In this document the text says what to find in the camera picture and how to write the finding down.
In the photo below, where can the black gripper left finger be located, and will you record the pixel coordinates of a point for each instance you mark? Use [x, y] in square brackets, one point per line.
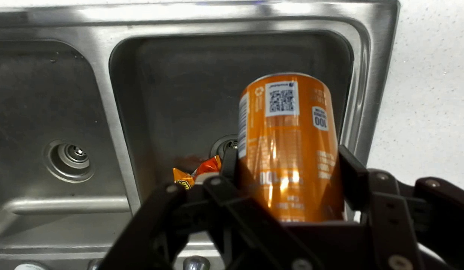
[245, 234]

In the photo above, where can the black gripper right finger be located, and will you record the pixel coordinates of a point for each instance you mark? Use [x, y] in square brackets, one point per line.
[421, 224]

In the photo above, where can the orange soda can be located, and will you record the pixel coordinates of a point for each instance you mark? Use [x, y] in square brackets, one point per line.
[289, 147]

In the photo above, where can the orange snack wrapper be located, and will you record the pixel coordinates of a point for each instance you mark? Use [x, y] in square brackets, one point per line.
[208, 168]

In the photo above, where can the stainless steel double sink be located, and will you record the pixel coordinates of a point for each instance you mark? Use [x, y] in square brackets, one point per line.
[100, 104]

